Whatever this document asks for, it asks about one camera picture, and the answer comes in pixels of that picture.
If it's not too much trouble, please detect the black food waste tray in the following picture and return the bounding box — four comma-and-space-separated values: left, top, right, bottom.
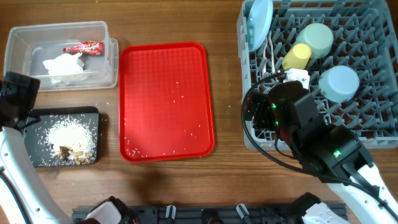
23, 106, 102, 168

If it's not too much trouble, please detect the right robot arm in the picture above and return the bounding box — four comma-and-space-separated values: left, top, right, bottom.
241, 72, 397, 223

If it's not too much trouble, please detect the small light blue bowl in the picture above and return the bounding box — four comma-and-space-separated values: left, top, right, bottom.
318, 65, 359, 103

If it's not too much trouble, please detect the yellow plastic cup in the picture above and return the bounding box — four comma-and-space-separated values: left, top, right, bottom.
282, 43, 312, 70

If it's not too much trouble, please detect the white plastic spoon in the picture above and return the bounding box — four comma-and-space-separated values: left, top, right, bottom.
262, 41, 268, 78

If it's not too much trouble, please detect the white plastic fork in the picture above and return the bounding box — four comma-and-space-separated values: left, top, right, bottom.
267, 31, 276, 75

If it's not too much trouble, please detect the white napkin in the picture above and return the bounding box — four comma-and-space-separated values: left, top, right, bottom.
43, 53, 91, 85

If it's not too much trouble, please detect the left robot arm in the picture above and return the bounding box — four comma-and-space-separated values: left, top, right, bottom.
1, 72, 74, 223

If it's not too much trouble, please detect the grey dishwasher rack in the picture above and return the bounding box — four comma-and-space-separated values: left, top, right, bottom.
236, 1, 397, 149

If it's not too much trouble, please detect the clear plastic waste bin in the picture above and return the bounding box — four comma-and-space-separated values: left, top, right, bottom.
4, 21, 119, 91

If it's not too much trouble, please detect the red serving tray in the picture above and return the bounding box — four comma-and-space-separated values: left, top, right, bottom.
119, 42, 215, 162

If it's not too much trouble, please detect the red snack wrapper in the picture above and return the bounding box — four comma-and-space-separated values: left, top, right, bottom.
63, 40, 104, 55

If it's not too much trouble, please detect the food scraps and rice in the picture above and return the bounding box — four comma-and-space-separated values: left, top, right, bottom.
34, 114, 98, 166

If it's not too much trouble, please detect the mint green bowl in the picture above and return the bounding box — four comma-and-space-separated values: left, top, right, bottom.
295, 23, 334, 58

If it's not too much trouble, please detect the large light blue plate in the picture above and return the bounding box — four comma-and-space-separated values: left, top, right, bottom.
247, 0, 274, 52

